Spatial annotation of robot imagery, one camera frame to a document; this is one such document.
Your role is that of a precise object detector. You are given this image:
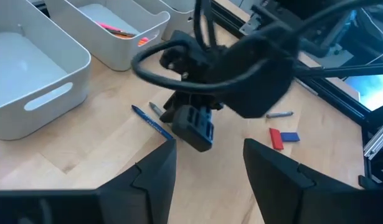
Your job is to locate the orange pencil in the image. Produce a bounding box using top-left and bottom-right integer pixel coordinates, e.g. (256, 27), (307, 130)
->
(111, 29), (141, 40)

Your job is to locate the grey crayon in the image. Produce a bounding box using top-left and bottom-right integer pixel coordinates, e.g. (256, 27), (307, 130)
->
(148, 101), (164, 118)

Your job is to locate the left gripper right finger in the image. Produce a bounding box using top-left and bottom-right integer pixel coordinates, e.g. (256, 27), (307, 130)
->
(242, 138), (383, 224)

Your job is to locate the grey screw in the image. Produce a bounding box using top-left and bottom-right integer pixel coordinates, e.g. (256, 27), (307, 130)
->
(265, 111), (295, 119)

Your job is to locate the red eraser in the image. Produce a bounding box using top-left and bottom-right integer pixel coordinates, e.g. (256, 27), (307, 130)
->
(268, 128), (285, 151)

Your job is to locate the silver aluminium extrusion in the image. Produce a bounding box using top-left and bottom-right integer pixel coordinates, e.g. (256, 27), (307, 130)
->
(364, 118), (383, 160)

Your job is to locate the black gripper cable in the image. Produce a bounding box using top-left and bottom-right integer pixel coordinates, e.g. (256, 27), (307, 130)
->
(130, 0), (301, 96)

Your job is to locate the blue eraser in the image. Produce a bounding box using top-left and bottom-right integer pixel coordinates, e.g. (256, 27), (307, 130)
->
(280, 131), (301, 143)

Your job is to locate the white plastic bin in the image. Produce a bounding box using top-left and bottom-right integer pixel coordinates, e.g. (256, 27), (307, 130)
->
(0, 0), (92, 141)
(131, 0), (198, 41)
(43, 0), (171, 72)

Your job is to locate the blue crayon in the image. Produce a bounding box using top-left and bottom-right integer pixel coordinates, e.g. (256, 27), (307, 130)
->
(131, 105), (175, 141)

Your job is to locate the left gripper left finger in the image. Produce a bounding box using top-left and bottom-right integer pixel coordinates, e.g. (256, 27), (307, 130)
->
(0, 138), (177, 224)

